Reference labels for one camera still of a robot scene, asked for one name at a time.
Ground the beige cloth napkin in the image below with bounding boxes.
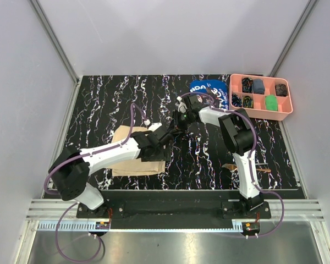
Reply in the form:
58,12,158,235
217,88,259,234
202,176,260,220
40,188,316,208
107,125,166,177

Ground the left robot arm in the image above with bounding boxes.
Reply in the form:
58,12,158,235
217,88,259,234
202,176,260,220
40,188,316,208
48,123,173,218

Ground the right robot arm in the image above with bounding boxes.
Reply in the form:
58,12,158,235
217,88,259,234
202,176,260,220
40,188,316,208
170,92,264,218

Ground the black marble table mat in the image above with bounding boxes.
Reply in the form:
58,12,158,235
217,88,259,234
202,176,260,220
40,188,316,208
64,74,304,199

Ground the blue printed folded cloth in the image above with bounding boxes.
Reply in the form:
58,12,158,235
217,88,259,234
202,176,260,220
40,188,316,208
189,79,229,109

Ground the black patterned roll left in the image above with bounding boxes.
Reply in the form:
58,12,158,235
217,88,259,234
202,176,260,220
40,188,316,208
232,93,242,108

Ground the copper fork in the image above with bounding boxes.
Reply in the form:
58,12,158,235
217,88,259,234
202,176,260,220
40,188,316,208
221,163,271,173

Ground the black yellow patterned roll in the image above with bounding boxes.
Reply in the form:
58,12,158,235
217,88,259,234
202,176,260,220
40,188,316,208
242,96,254,109

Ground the black patterned roll top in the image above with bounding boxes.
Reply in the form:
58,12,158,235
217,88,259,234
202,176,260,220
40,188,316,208
241,77,253,94

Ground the blue-grey rolled cloth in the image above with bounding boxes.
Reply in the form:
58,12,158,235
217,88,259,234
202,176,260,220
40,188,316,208
252,79,265,95

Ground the pink divided organizer tray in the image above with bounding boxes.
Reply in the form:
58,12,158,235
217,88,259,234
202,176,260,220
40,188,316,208
228,74,293,121

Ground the green rolled cloth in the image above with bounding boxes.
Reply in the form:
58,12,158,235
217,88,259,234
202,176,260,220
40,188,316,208
265,95,278,112

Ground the dark brown rolled cloth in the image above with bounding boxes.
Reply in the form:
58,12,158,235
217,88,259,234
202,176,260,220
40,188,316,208
275,84,288,97

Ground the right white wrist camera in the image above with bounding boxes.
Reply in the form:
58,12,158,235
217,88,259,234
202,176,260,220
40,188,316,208
175,96,187,113

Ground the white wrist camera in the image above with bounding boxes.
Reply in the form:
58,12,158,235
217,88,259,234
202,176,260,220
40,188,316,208
175,96,187,113
144,119,162,131

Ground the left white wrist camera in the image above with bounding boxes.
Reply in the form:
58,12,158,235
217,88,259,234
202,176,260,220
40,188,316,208
144,119,162,131

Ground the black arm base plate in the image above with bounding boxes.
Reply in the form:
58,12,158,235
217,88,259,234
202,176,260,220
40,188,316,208
76,190,272,232

